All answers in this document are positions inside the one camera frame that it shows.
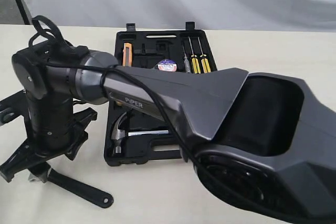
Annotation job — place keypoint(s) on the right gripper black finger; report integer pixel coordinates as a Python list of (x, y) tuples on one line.
[(79, 121), (25, 157)]

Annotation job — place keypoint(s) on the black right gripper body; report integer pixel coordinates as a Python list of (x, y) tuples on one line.
[(49, 118)]

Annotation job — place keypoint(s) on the claw hammer black grip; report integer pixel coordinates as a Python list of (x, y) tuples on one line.
[(118, 135)]

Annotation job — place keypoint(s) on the adjustable wrench black handle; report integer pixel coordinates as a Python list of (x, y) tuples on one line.
[(45, 173)]

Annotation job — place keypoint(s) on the electrical tape roll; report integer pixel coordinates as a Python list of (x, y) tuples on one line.
[(166, 65)]

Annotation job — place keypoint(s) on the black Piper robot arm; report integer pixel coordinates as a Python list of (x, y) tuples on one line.
[(260, 142)]

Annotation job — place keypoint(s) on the black plastic tool case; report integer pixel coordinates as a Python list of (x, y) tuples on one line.
[(148, 48)]

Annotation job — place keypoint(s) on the yellow screwdriver left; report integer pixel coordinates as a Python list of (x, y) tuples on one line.
[(195, 63)]

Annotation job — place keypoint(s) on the yellow screwdriver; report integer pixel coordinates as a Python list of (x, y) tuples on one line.
[(204, 60), (195, 63)]

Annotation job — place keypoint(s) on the yellow screwdriver right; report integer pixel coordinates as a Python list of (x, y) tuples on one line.
[(204, 60)]

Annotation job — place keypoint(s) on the clear handled test screwdriver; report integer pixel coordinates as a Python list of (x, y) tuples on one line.
[(186, 61)]

